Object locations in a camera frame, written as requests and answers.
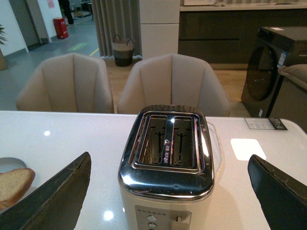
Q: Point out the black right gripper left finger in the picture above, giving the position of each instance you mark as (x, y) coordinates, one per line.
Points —
(55, 205)

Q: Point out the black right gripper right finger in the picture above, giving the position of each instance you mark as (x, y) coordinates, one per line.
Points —
(282, 198)

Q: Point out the brown bread slice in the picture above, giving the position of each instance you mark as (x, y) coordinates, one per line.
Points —
(13, 185)

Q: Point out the white round plate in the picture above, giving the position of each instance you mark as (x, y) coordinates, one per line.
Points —
(9, 163)

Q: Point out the black white label card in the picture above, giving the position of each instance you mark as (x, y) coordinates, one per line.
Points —
(265, 123)

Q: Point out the cream chrome two-slot toaster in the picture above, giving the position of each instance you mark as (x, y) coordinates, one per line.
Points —
(166, 174)

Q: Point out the beige chair left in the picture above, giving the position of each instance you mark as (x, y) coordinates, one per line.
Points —
(68, 83)

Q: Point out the beige chair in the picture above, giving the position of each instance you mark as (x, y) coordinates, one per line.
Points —
(68, 83)
(174, 79)

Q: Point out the beige cushion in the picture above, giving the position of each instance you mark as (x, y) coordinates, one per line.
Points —
(296, 73)

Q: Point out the black washing machine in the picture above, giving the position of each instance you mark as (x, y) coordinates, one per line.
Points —
(275, 47)

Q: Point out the beige chair right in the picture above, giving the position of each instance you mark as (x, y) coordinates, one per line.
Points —
(174, 79)

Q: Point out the woven laundry basket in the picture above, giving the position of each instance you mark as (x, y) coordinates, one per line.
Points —
(122, 50)

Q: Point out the dark kitchen counter cabinet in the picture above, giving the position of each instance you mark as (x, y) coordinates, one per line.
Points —
(228, 37)

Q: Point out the red fire extinguisher box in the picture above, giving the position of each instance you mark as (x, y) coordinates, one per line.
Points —
(61, 28)

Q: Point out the grey door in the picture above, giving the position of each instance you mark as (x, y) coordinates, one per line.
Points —
(25, 22)

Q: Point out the grey curtain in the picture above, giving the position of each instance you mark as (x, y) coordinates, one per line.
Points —
(116, 17)

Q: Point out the background table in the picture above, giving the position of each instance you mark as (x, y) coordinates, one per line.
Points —
(81, 8)

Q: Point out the person in dark trousers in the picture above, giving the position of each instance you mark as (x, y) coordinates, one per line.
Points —
(65, 5)

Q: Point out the grey cloth on counter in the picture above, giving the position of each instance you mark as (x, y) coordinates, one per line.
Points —
(219, 4)

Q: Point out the white tall cabinet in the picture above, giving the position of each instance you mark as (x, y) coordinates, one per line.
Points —
(159, 23)

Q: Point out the white microwave oven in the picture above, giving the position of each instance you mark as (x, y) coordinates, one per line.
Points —
(199, 2)

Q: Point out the red wall notice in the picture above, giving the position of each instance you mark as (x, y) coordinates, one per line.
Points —
(51, 4)

